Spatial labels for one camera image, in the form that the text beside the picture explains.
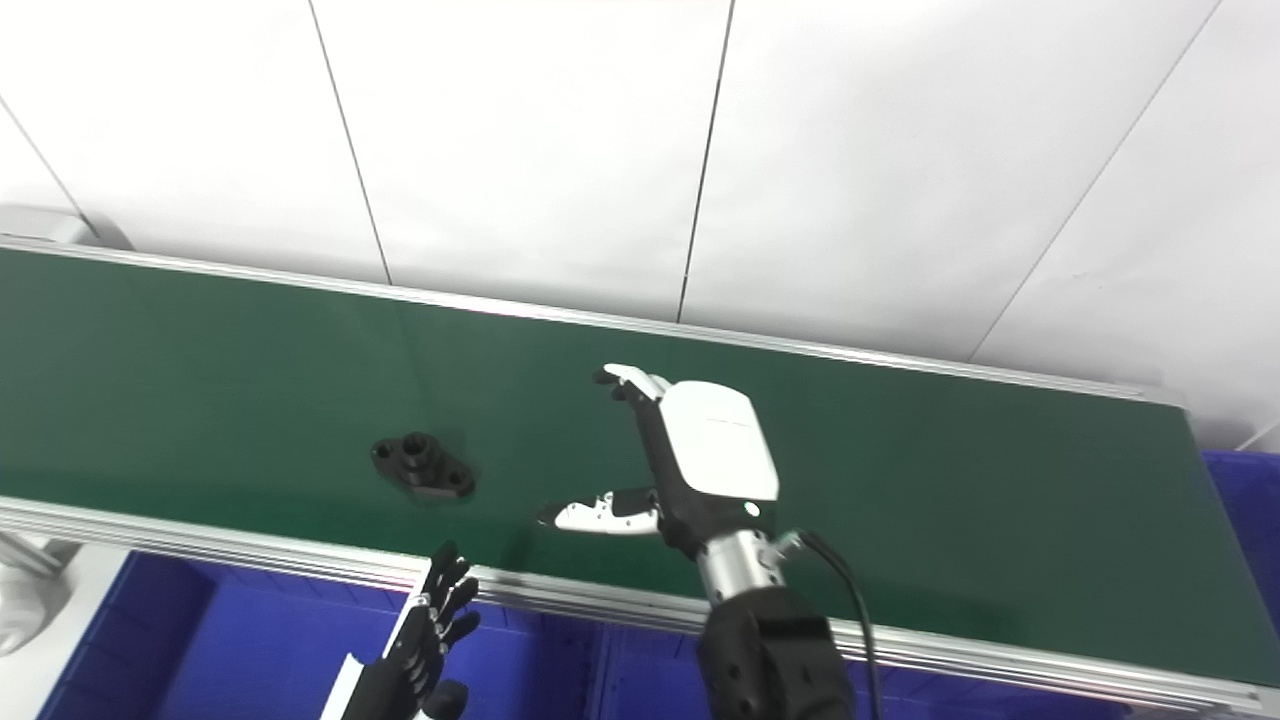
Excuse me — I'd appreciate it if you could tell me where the green conveyor belt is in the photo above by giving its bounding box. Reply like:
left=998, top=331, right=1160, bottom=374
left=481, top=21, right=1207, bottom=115
left=0, top=235, right=1280, bottom=717
left=0, top=248, right=1280, bottom=687

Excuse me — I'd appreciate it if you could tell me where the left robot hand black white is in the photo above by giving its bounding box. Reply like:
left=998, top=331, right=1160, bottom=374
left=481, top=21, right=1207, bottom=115
left=320, top=542, right=482, bottom=720

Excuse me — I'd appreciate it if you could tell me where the grey conveyor support leg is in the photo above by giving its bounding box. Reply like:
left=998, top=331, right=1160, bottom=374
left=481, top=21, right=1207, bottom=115
left=0, top=530, right=77, bottom=657

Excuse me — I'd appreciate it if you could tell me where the blue plastic bin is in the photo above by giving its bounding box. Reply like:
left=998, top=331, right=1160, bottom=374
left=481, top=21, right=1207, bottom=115
left=1200, top=450, right=1280, bottom=643
left=598, top=625, right=1241, bottom=720
left=35, top=550, right=613, bottom=720

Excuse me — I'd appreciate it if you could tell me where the black flanged machine part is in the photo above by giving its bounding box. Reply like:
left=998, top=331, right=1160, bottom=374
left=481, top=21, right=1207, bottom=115
left=370, top=431, right=478, bottom=502

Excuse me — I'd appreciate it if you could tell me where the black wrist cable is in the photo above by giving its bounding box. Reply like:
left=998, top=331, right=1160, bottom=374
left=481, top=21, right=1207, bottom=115
left=780, top=529, right=887, bottom=720

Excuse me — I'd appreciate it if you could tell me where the grey conveyor end housing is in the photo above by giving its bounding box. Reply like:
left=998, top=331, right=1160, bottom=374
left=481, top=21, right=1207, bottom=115
left=0, top=204, right=133, bottom=253

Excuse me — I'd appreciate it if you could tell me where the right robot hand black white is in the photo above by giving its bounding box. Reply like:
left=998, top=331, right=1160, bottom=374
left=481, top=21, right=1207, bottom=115
left=539, top=363, right=781, bottom=561

